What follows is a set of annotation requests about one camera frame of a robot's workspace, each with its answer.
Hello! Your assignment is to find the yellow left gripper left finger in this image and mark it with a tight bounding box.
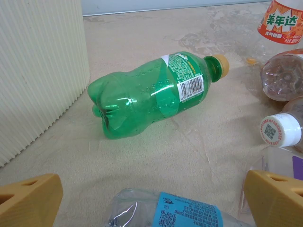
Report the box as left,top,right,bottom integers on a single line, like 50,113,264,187
0,174,64,227

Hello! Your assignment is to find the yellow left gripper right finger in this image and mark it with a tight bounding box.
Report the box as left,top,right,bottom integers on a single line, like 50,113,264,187
243,169,303,227

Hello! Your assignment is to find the grape juice bottle purple label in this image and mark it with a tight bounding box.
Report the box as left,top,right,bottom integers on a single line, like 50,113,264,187
239,145,303,213

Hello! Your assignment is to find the red label tea bottle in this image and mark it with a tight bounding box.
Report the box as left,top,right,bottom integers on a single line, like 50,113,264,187
258,96,303,152

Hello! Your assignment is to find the clear water bottle blue label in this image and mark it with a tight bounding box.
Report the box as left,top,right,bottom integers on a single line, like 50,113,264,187
104,188,254,227

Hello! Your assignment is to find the copper Nescafe bottle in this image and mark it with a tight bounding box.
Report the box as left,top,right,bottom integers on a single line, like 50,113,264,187
259,49,303,102

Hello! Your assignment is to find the green Sprite bottle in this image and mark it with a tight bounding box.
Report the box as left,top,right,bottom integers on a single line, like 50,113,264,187
87,51,230,140

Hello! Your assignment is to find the large Mirinda bottle orange label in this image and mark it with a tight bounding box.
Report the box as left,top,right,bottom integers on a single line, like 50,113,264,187
248,0,303,69

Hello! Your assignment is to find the pink mesh basket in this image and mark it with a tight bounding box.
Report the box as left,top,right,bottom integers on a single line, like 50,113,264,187
0,0,90,167

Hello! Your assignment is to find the aluminium table edge strip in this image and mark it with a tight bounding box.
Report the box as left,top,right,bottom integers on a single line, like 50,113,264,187
82,1,272,17

